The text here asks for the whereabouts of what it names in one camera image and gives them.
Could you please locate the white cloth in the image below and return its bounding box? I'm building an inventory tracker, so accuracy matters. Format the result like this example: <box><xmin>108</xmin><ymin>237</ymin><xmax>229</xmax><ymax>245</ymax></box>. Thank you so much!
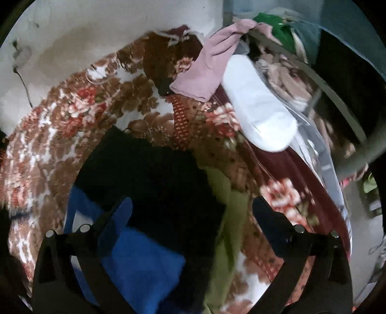
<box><xmin>223</xmin><ymin>54</ymin><xmax>298</xmax><ymax>152</ymax></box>

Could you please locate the pale pink floral cloth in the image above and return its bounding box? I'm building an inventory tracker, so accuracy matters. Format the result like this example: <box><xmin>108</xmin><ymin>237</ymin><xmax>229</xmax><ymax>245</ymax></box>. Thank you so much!
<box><xmin>259</xmin><ymin>51</ymin><xmax>317</xmax><ymax>113</ymax></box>

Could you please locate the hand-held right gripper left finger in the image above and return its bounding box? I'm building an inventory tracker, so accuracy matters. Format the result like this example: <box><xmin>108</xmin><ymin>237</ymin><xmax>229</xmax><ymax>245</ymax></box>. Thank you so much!
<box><xmin>32</xmin><ymin>198</ymin><xmax>136</xmax><ymax>314</ymax></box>

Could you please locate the small black object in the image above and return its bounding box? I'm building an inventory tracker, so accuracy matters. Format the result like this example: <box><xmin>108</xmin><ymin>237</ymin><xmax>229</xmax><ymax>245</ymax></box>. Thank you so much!
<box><xmin>158</xmin><ymin>77</ymin><xmax>176</xmax><ymax>96</ymax></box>

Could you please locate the black wall cable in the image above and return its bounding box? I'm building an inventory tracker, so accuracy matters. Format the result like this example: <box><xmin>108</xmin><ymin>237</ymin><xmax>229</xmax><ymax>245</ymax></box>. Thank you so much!
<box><xmin>12</xmin><ymin>41</ymin><xmax>34</xmax><ymax>107</ymax></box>

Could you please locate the blue and black sweatshirt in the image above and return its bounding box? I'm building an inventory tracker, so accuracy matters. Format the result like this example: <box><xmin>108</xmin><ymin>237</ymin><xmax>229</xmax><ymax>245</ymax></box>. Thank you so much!
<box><xmin>63</xmin><ymin>125</ymin><xmax>227</xmax><ymax>314</ymax></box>

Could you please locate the grey metal rail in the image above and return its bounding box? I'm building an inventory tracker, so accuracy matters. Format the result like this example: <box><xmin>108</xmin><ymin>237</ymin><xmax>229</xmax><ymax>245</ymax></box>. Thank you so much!
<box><xmin>247</xmin><ymin>29</ymin><xmax>386</xmax><ymax>182</ymax></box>

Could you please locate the brown floral blanket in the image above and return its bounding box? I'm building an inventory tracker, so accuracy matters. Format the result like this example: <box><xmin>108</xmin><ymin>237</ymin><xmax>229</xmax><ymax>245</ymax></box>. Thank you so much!
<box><xmin>0</xmin><ymin>30</ymin><xmax>305</xmax><ymax>314</ymax></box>

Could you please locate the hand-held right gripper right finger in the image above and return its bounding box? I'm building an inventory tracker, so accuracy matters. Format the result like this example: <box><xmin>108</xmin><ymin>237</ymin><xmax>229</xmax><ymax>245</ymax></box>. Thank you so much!
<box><xmin>252</xmin><ymin>196</ymin><xmax>354</xmax><ymax>314</ymax></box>

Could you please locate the green garment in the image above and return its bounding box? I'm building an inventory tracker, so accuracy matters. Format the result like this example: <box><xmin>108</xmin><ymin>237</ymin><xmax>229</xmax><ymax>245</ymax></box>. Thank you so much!
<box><xmin>253</xmin><ymin>13</ymin><xmax>298</xmax><ymax>52</ymax></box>

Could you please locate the olive green cloth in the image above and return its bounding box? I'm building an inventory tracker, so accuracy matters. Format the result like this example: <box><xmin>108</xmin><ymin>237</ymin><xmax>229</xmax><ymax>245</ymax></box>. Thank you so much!
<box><xmin>199</xmin><ymin>165</ymin><xmax>251</xmax><ymax>314</ymax></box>

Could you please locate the clear plastic packaging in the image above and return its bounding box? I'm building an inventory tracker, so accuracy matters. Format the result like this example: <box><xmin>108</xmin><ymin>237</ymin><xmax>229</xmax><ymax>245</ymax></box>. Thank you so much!
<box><xmin>289</xmin><ymin>100</ymin><xmax>347</xmax><ymax>212</ymax></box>

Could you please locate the maroon floral blanket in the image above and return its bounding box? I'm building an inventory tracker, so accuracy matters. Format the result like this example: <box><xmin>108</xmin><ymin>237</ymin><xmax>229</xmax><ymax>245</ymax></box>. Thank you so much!
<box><xmin>171</xmin><ymin>96</ymin><xmax>352</xmax><ymax>272</ymax></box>

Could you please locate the teal cloth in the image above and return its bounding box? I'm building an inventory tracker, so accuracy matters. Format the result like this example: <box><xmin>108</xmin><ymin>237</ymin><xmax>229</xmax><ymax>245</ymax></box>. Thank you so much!
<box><xmin>294</xmin><ymin>16</ymin><xmax>386</xmax><ymax>65</ymax></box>

